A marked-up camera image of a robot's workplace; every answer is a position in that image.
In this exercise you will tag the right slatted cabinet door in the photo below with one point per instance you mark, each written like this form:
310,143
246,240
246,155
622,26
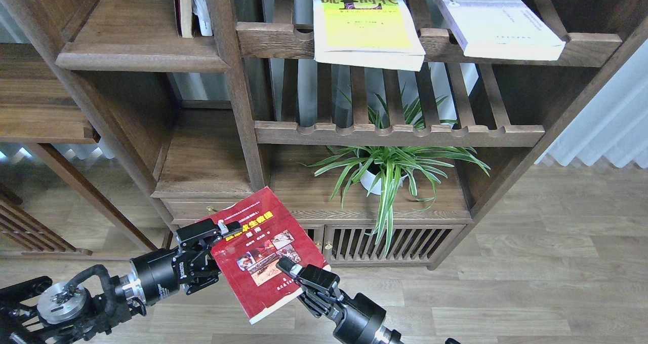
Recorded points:
413,244

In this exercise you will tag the white purple book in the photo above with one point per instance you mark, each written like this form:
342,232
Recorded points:
505,29

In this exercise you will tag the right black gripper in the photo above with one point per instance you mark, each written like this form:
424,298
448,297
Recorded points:
358,319

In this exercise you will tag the red cover book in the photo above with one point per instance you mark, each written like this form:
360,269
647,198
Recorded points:
248,259

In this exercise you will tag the slatted cabinet door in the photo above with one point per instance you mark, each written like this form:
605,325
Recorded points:
413,244
316,233

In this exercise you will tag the yellow cover book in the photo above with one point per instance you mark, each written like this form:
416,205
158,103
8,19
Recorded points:
366,33

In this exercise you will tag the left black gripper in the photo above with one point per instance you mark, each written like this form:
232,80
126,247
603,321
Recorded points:
162,273

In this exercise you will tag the white plant pot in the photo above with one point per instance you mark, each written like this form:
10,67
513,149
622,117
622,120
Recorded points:
372,183

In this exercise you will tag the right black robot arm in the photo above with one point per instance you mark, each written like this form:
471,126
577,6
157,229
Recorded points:
358,319

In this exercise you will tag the white curtain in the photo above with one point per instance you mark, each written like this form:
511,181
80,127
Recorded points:
613,126

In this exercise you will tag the left slatted cabinet door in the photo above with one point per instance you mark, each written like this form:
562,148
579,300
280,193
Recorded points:
316,233

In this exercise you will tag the brown upright book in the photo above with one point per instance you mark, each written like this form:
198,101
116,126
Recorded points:
184,18

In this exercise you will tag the spider plant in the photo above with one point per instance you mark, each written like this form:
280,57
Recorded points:
424,167

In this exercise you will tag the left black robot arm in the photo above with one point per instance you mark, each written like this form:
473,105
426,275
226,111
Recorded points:
93,302

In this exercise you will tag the white upright book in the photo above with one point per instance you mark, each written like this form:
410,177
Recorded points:
200,9

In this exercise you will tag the dark wooden bookshelf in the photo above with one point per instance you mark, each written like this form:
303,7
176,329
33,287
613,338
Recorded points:
218,117

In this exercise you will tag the small wooden drawer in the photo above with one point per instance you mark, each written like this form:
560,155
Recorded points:
195,208

